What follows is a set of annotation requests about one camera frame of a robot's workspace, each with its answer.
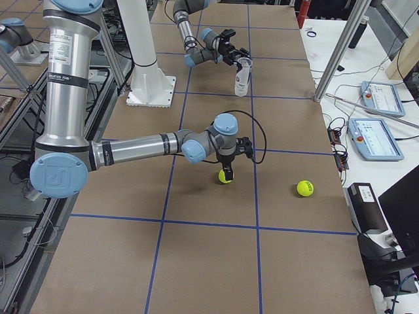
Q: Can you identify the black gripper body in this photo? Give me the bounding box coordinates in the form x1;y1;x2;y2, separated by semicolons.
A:
221;41;236;64
216;148;239;167

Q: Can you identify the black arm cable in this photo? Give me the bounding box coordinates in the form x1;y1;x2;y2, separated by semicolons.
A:
225;109;267;164
183;35;221;55

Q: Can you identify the small circuit board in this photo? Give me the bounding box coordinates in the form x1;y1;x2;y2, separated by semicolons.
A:
327;127;349;172

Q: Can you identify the white Wilson tennis ball can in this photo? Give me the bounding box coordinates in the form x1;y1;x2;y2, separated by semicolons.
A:
234;60;253;97

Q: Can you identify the metal rod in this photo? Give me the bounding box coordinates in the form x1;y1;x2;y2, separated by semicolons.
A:
325;93;419;130

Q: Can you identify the black monitor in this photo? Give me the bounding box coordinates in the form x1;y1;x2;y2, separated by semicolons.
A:
378;166;418;256

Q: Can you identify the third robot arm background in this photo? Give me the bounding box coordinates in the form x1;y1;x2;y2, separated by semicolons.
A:
1;18;33;54

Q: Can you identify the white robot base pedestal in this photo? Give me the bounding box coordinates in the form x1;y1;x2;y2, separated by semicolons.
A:
117;0;176;108

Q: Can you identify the yellow tennis ball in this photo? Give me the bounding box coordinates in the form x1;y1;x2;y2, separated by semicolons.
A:
297;180;314;197
218;169;232;184

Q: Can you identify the near teach pendant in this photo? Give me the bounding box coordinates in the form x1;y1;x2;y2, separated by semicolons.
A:
348;118;405;162

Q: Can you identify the grey aluminium frame post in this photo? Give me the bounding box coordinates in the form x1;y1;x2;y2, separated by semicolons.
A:
313;0;371;103

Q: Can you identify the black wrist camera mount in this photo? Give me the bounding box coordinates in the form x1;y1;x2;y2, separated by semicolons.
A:
235;137;253;160
219;29;236;44

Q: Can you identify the black device box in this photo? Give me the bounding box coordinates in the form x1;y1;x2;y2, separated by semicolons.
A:
347;183;388;234

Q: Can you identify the far teach pendant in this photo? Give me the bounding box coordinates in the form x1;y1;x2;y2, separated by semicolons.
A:
360;81;405;117

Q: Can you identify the teach pendant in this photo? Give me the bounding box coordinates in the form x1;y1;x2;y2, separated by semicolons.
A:
360;81;405;117
348;118;405;162

